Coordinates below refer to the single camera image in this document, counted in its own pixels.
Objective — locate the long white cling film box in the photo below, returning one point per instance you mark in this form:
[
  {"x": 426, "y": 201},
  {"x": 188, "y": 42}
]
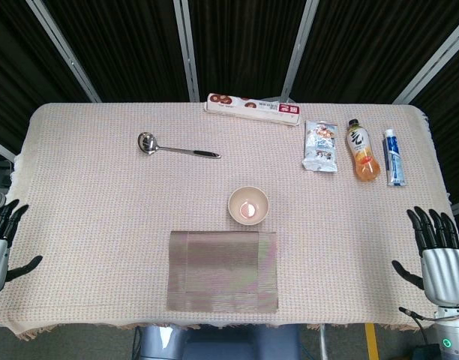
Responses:
[{"x": 252, "y": 108}]

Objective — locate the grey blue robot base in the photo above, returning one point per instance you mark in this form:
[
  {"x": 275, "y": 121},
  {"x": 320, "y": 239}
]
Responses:
[{"x": 233, "y": 345}]

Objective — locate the light brown bowl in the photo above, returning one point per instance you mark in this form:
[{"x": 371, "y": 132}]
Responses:
[{"x": 249, "y": 206}]

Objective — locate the silver snack packet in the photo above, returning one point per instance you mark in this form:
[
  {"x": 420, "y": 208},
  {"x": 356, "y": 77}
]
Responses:
[{"x": 320, "y": 146}]

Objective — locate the black pleated curtain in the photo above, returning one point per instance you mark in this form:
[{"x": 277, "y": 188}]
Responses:
[{"x": 120, "y": 45}]

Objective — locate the orange tea bottle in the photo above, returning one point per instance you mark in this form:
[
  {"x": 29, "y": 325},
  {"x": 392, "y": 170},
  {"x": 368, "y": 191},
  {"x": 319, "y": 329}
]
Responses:
[{"x": 362, "y": 153}]

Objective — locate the grey metal table leg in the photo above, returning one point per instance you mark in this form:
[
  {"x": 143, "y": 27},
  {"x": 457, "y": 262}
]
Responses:
[{"x": 323, "y": 343}]

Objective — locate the blue white toothpaste tube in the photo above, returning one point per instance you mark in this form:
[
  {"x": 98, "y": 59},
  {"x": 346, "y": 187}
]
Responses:
[{"x": 394, "y": 161}]

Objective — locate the beige woven tablecloth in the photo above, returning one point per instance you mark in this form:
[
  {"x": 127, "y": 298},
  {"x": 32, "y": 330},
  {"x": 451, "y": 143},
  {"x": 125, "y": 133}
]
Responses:
[{"x": 102, "y": 210}]

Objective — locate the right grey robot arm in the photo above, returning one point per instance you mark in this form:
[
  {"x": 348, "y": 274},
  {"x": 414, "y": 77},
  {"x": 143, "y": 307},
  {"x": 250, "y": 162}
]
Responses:
[{"x": 452, "y": 333}]

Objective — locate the brown woven placemat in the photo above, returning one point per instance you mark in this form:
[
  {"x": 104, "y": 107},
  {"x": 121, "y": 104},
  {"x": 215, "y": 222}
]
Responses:
[{"x": 222, "y": 270}]

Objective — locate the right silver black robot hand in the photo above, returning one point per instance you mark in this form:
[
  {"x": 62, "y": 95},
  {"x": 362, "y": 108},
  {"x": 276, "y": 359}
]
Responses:
[{"x": 443, "y": 273}]

